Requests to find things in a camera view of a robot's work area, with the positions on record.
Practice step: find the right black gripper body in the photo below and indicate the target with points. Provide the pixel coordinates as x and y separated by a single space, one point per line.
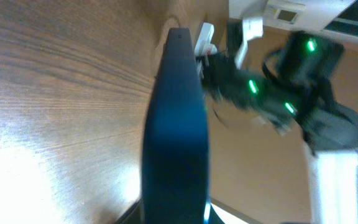
222 80

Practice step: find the blue screen Samsung smartphone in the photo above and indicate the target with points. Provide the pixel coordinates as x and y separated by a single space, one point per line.
175 150

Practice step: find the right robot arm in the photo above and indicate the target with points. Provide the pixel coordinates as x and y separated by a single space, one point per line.
299 91

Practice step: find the white power strip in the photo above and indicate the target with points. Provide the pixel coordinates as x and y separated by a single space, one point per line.
203 44

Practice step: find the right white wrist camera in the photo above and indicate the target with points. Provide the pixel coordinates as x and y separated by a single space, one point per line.
238 35

